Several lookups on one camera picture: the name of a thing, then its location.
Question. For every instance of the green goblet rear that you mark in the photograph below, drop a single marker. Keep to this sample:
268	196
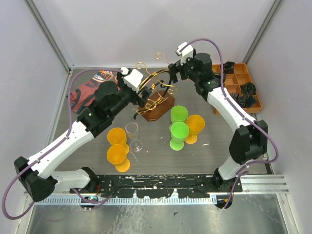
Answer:
178	114

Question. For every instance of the clear wine glass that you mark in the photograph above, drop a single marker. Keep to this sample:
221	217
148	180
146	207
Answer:
132	132

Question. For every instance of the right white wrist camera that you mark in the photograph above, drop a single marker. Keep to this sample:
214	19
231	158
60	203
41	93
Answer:
186	52

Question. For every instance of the black rolled item in tray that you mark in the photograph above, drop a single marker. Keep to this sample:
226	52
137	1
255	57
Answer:
248	89

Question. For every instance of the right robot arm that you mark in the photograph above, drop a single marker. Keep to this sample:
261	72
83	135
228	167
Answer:
249	141

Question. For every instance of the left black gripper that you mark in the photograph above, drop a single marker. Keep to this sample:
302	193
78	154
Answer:
140	101

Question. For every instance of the red cloth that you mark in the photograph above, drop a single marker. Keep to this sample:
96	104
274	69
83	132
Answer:
83	96

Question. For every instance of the grey cable duct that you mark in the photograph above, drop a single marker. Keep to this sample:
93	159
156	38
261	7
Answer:
173	200

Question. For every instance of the gold wine glass rack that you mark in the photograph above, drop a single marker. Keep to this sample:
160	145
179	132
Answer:
158	87

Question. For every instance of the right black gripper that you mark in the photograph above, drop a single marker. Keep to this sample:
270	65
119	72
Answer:
177	67

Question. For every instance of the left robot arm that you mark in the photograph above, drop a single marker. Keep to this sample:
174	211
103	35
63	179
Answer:
39	176

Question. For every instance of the green goblet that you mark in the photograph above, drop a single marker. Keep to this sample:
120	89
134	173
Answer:
179	133
178	114

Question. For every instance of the green goblet front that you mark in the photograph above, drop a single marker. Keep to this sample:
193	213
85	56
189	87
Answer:
179	133

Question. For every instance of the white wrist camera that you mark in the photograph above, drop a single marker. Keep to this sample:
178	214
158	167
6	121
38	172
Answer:
186	52
132	78

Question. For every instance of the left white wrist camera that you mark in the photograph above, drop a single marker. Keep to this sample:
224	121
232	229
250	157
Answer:
132	78

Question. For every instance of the wooden compartment tray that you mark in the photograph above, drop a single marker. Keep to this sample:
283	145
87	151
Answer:
237	74

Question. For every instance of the orange goblet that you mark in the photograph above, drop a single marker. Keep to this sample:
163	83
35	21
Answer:
117	156
117	136
196	123

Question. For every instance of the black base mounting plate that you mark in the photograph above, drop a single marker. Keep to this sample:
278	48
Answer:
157	186

